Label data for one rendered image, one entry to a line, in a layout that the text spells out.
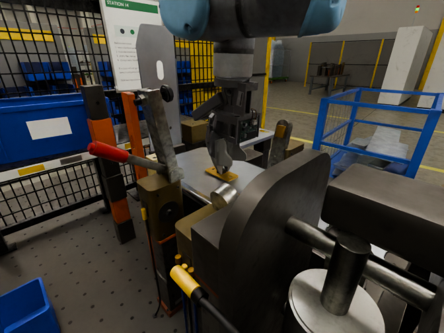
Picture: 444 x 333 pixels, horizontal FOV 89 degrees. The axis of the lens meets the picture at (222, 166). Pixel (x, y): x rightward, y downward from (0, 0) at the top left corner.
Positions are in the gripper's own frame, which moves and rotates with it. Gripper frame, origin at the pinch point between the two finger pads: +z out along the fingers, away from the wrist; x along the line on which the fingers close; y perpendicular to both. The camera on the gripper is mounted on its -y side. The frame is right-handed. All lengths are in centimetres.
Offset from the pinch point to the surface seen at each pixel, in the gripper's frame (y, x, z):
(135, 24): -56, 9, -33
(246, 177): 4.7, 3.6, 2.3
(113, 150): 0.4, -23.7, -10.6
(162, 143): 1.2, -15.8, -10.2
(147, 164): 0.4, -18.7, -6.8
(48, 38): -201, 8, -30
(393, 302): 38.3, 5.2, 13.7
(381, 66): -243, 1157, 9
